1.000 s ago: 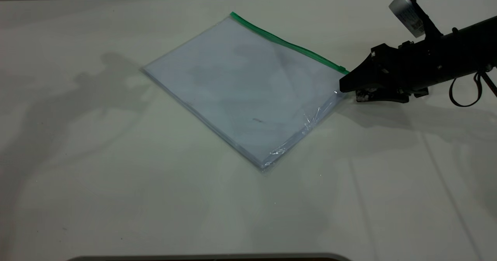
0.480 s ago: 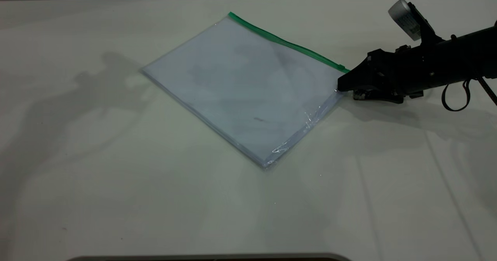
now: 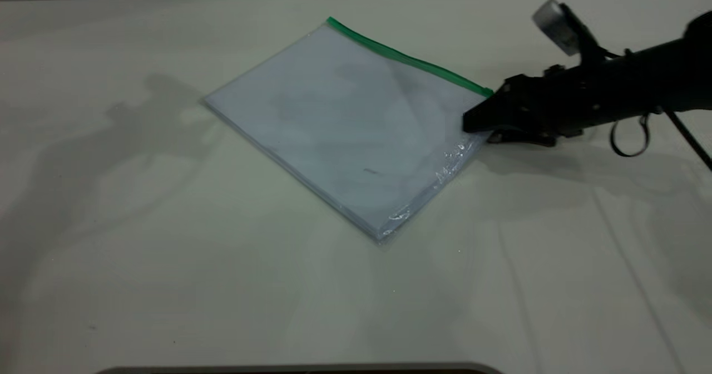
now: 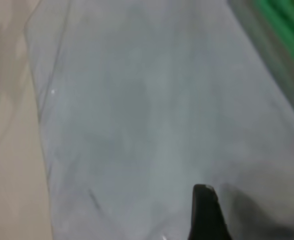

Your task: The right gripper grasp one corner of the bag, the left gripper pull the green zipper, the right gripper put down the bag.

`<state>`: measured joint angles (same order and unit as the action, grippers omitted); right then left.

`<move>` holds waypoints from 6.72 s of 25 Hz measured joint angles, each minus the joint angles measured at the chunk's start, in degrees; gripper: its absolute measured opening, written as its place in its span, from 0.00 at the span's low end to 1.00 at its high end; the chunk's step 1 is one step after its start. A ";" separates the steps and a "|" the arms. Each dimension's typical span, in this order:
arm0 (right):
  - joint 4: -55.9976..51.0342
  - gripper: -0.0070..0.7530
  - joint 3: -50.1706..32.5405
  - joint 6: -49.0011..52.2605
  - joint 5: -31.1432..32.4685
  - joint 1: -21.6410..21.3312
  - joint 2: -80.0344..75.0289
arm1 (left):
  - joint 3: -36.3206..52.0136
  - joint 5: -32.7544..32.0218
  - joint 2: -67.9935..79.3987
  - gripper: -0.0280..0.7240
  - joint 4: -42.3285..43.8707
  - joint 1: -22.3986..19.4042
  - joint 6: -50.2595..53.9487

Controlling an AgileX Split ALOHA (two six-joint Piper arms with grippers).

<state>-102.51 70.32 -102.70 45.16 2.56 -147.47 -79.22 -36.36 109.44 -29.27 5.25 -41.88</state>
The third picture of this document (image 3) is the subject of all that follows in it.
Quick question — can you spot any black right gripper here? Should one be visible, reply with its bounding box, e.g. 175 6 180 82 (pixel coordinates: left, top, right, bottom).
463 64 594 147

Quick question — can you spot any clear plastic bag green zipper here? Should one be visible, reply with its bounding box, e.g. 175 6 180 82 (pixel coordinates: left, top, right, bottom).
201 16 495 245

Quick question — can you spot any black looped cable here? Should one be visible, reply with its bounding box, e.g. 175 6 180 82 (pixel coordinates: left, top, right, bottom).
609 112 651 158

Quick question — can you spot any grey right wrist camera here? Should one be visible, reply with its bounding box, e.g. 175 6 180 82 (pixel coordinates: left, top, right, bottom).
531 0 604 63

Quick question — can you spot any long black cable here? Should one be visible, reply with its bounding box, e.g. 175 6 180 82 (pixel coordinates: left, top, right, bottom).
662 110 712 171

